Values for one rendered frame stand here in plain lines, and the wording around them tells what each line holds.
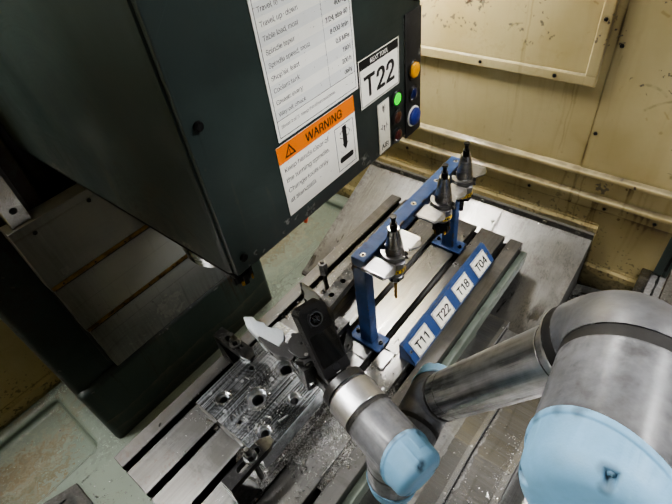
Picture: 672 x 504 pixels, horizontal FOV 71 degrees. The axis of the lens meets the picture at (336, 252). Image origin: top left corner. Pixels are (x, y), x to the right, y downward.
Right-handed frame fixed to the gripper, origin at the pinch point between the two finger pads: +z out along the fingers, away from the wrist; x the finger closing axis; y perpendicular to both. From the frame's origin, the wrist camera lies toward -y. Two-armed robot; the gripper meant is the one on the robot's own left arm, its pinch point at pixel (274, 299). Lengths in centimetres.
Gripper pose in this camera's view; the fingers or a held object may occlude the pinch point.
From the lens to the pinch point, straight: 80.0
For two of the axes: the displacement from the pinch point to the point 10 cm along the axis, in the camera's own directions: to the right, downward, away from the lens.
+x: 8.0, -4.8, 3.6
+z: -5.9, -5.4, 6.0
